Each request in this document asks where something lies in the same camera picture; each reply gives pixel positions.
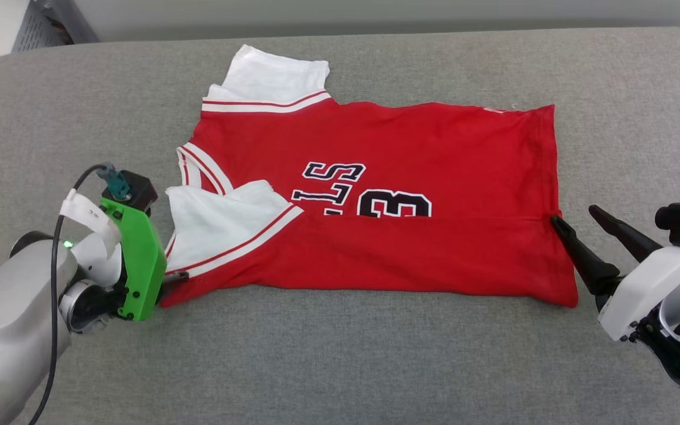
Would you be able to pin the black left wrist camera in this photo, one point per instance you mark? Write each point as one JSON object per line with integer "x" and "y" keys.
{"x": 139, "y": 192}

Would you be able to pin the white partition panel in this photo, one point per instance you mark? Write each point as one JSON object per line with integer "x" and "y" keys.
{"x": 375, "y": 15}

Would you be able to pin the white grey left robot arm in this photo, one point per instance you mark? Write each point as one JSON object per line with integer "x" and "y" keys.
{"x": 3, "y": 330}

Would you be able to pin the grey panel support post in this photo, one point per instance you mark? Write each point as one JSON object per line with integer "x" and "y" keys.
{"x": 74, "y": 20}

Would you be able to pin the red and white basketball jersey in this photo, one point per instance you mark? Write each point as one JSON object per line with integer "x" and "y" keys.
{"x": 405, "y": 248}

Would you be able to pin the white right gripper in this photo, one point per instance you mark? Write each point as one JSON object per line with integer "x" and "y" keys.
{"x": 641, "y": 295}

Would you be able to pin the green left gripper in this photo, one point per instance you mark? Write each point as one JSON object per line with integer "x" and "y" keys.
{"x": 139, "y": 260}

